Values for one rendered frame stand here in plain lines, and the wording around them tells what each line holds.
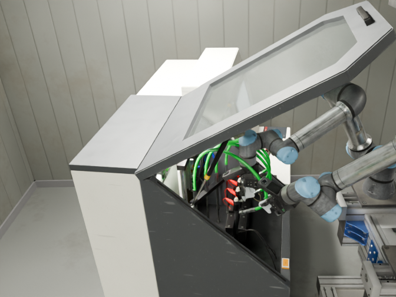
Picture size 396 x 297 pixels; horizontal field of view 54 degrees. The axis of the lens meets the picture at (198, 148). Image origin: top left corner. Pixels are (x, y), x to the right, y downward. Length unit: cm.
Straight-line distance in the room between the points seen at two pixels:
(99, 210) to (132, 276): 38
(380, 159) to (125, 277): 119
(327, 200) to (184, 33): 220
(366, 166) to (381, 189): 61
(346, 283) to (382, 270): 95
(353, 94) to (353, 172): 39
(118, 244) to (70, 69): 219
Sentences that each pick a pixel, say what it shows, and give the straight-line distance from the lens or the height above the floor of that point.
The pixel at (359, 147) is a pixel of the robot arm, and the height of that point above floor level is 126.
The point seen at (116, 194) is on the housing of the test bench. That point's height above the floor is 137.
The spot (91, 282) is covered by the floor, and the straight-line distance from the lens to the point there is 318.
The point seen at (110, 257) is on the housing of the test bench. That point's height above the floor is 102.
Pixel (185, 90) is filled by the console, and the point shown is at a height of 153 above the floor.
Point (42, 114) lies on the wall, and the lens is 393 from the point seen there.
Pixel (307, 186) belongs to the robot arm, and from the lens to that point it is 141.
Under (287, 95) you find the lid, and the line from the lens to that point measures 123.
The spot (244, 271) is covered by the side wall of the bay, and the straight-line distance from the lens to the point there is 169.
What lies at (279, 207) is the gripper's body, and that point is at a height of 128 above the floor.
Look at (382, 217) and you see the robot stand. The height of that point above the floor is 95.
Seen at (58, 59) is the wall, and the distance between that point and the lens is 366.
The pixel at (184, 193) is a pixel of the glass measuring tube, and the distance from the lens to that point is 194.
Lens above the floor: 227
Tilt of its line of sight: 30 degrees down
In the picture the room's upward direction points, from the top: 4 degrees counter-clockwise
